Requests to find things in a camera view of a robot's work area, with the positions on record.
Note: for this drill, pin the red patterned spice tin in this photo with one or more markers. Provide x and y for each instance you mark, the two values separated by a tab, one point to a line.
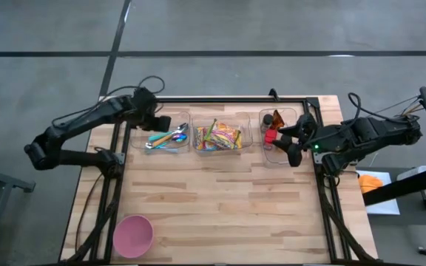
270	136

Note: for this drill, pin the grey metal table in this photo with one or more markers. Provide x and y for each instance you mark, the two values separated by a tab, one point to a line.
6	181

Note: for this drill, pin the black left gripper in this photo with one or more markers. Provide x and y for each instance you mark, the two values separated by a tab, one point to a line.
157	123

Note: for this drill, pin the clear plastic bin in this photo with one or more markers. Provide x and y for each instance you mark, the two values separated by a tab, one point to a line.
246	122
276	159
139	142

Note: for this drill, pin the yellow ramen noodle packet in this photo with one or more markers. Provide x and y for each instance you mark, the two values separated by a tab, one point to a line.
231	136

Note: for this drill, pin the white paper sheet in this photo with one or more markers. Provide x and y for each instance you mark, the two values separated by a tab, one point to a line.
387	207

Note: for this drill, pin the dark-capped spice jar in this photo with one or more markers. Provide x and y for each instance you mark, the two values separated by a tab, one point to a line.
266	122

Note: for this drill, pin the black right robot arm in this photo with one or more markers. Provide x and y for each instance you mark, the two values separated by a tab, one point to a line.
364	133

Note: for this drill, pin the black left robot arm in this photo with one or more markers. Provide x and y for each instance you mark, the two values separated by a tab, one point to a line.
87	114

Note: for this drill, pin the white plastic container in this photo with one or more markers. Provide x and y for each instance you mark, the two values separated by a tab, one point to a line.
416	170

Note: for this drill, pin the pink bowl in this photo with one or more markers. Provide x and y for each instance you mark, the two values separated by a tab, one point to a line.
133	236

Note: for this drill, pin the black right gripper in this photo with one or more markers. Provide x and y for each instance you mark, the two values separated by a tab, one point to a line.
306	131

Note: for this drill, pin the orange cloth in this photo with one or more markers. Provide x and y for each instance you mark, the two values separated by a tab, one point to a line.
370	183

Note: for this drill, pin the pink orange ramen noodle packet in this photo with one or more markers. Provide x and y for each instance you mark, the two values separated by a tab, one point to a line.
201	142

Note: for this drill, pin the red-brown sauce packet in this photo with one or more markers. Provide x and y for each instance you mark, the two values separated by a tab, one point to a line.
277	119

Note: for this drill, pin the black aluminium table frame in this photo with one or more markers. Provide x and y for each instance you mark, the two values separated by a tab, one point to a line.
235	100

